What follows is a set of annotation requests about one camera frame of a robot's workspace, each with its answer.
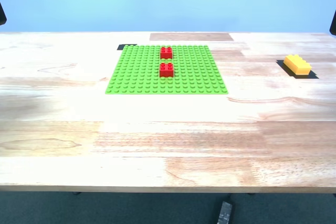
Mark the yellow two-by-four brick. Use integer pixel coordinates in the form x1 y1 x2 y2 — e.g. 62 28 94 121
282 54 312 76

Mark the red two-by-two brick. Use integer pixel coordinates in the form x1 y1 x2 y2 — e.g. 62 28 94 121
160 47 173 60
159 62 175 78

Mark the green studded baseplate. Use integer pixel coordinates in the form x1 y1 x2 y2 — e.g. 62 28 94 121
104 45 229 95

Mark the black tape rectangle marker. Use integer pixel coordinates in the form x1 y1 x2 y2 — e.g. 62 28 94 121
276 60 320 80

